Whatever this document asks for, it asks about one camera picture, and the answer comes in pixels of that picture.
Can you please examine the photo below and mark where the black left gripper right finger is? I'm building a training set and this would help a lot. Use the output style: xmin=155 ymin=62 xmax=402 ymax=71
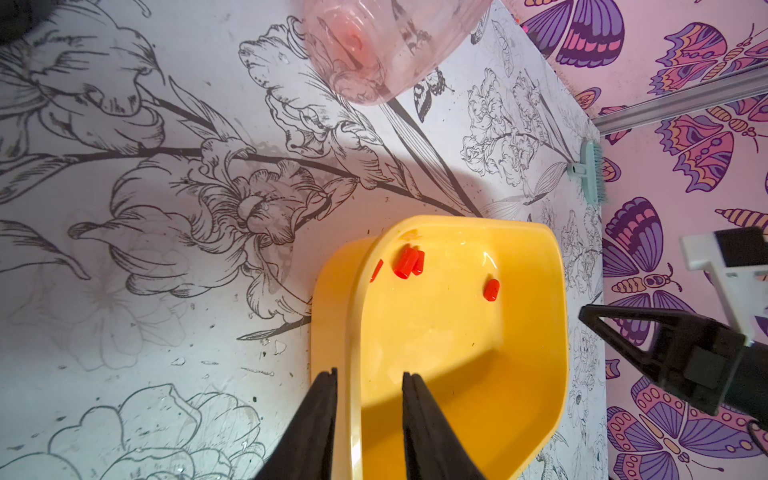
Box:
xmin=402 ymin=372 xmax=485 ymax=479

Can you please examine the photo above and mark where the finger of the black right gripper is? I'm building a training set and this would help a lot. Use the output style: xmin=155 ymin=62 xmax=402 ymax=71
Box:
xmin=578 ymin=304 xmax=747 ymax=415

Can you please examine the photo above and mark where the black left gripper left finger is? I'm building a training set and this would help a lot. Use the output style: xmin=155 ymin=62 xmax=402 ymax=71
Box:
xmin=255 ymin=368 xmax=338 ymax=480

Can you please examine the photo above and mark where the yellow plastic storage tray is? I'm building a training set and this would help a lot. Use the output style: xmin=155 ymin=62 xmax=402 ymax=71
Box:
xmin=310 ymin=215 xmax=569 ymax=479

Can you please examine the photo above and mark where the red sleeve pair lower right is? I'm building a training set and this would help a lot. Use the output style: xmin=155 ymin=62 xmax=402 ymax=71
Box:
xmin=483 ymin=278 xmax=500 ymax=302

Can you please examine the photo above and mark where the red sleeve centre short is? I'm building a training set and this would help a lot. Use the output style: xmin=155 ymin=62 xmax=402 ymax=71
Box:
xmin=411 ymin=250 xmax=425 ymax=276

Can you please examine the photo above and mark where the pink spray bottle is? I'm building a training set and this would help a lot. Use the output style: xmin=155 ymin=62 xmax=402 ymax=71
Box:
xmin=302 ymin=0 xmax=491 ymax=105

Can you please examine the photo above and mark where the black glossy vase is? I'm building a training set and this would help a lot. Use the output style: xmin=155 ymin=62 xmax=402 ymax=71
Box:
xmin=0 ymin=0 xmax=57 ymax=45

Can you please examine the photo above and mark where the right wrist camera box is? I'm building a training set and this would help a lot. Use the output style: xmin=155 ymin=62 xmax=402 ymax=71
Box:
xmin=680 ymin=227 xmax=767 ymax=347

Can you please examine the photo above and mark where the aluminium frame post right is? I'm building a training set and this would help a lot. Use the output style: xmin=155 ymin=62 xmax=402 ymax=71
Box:
xmin=592 ymin=64 xmax=767 ymax=135

